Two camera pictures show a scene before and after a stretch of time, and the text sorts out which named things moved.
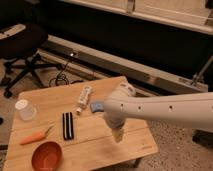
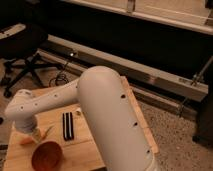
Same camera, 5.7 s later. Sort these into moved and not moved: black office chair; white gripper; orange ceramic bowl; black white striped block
Moved: white gripper
Not moved: black office chair; orange ceramic bowl; black white striped block
